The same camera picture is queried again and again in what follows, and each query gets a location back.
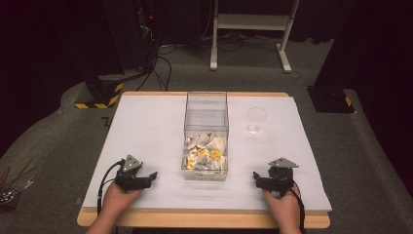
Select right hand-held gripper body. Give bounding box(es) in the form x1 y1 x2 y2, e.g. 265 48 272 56
261 157 300 197

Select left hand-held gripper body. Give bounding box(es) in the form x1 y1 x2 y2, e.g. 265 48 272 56
114 154 154 193

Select person's left hand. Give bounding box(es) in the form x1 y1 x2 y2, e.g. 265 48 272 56
101 181 144 226

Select person's right hand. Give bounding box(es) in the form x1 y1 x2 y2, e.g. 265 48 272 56
262 183 302 229

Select white table mat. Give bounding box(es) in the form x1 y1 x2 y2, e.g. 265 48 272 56
81 95 333 213

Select pile of white yellow pieces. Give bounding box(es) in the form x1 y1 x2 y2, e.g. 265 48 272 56
183 131 228 174

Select clear plastic cup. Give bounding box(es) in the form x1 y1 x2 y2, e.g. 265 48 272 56
246 105 269 136

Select clear plastic box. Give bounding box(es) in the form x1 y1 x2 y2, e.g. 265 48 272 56
180 91 230 182

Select black stand with striped base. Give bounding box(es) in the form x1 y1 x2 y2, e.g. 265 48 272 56
74 73 126 110

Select black stand base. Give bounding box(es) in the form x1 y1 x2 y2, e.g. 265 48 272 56
306 85 357 115

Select shiny metal tool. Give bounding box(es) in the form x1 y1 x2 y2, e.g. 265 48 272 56
0 177 35 211

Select dark equipment with red light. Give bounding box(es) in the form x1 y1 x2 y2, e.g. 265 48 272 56
134 0 162 71

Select white metal stand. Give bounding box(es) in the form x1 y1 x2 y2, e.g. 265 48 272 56
209 0 301 74

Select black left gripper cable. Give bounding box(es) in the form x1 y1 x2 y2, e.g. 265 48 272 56
96 159 126 216

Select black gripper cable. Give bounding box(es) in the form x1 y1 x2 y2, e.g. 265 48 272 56
289 186 307 234
96 159 126 216

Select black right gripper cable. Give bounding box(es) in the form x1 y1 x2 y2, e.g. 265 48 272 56
289 186 307 234

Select black floor cables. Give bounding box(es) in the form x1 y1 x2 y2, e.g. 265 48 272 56
135 42 179 93

